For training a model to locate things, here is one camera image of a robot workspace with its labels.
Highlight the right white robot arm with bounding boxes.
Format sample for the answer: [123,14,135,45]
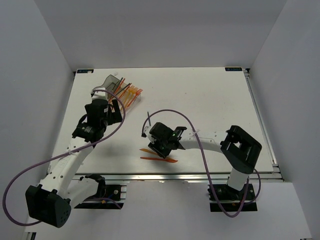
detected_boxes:
[142,122,262,200]

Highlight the right blue corner sticker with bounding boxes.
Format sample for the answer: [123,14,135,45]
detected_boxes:
[224,67,243,72]

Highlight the red plastic fork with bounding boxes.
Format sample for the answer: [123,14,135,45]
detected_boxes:
[126,88,143,108]

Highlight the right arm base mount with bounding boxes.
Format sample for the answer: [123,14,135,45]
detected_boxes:
[207,183,258,213]

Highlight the red plastic chopstick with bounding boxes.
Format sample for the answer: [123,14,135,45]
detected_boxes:
[118,83,132,99]
[115,77,125,93]

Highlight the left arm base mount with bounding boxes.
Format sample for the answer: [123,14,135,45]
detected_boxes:
[75,174,127,210]

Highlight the clear container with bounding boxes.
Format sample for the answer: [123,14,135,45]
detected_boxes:
[120,85,143,114]

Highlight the orange plastic fork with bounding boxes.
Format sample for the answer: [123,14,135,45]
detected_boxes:
[122,85,135,108]
[127,87,139,104]

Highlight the orange plastic knife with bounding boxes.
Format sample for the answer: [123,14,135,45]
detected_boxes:
[139,148,155,154]

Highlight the blue corner sticker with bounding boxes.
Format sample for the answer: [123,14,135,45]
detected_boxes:
[76,69,94,74]
[224,67,243,72]

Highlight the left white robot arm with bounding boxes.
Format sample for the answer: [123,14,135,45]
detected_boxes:
[25,99,123,228]

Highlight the left blue corner sticker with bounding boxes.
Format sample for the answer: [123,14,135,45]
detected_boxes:
[76,69,94,74]

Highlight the aluminium table rail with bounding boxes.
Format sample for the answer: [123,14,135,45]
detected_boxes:
[72,172,283,181]

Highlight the red plastic knife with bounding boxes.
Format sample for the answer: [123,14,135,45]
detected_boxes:
[140,156,178,163]

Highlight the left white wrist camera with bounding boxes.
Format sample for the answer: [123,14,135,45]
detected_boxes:
[90,86,109,101]

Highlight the grey smoked container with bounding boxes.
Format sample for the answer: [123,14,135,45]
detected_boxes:
[102,74,120,92]

